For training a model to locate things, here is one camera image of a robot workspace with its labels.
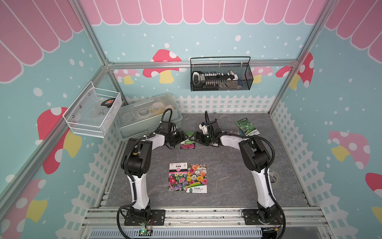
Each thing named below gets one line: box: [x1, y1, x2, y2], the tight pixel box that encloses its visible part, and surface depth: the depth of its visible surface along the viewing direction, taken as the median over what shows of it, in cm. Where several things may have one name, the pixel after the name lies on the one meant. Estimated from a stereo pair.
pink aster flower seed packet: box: [168, 162, 189, 192], surface depth 89 cm
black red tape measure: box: [100, 97, 116, 108], surface depth 80 cm
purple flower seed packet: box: [222, 129, 240, 135], surface depth 111 cm
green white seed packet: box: [180, 139, 196, 150], surface depth 103 cm
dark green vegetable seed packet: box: [234, 117, 261, 137], surface depth 114 cm
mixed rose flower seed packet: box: [186, 163, 208, 194], surface depth 89 cm
